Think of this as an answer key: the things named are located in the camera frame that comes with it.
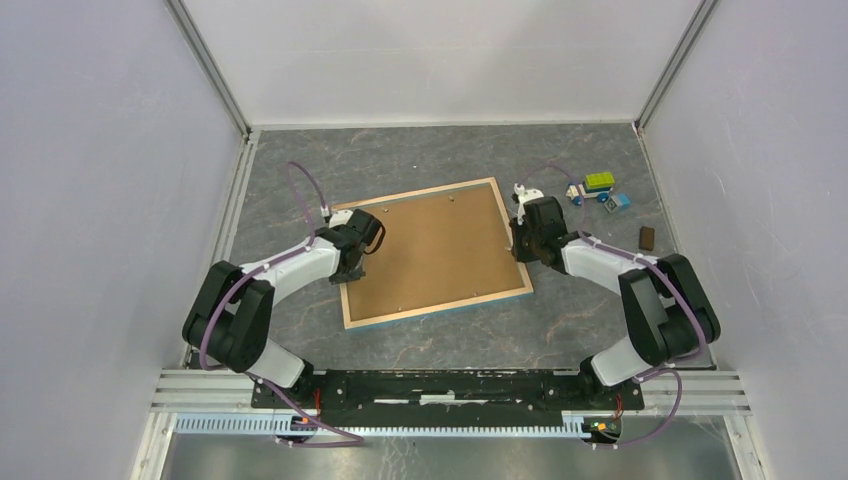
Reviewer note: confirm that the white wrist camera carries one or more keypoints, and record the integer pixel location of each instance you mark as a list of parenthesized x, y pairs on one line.
[(522, 195), (336, 218)]

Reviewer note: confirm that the brown cardboard backing board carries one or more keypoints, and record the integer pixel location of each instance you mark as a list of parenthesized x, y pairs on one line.
[(437, 252)]

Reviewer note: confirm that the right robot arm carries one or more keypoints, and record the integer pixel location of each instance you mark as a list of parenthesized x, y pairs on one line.
[(667, 313)]

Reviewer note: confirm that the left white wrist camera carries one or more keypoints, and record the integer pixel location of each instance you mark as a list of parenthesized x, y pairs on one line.
[(336, 218)]

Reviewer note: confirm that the small blue grey brick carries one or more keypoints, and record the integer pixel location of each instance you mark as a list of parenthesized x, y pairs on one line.
[(617, 203)]

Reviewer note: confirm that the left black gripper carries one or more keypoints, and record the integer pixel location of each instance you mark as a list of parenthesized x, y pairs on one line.
[(349, 270)]

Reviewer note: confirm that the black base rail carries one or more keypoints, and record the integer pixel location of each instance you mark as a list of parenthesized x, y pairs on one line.
[(457, 398)]

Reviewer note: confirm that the small brown block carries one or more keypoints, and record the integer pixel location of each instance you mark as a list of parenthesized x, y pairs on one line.
[(647, 238)]

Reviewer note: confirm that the toy brick car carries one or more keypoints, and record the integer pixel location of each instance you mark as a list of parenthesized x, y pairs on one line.
[(596, 186)]

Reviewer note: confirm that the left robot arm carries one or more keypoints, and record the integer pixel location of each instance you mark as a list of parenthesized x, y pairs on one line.
[(229, 321)]

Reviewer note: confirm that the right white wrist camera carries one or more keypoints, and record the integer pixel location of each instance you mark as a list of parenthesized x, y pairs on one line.
[(522, 195)]

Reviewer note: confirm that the wooden picture frame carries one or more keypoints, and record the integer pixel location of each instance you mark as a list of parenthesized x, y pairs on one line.
[(517, 265)]

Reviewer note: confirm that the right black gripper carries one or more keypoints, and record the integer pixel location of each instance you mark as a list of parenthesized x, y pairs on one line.
[(525, 246)]

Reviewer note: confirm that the white cable duct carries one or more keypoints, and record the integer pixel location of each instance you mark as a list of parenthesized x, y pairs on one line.
[(290, 425)]

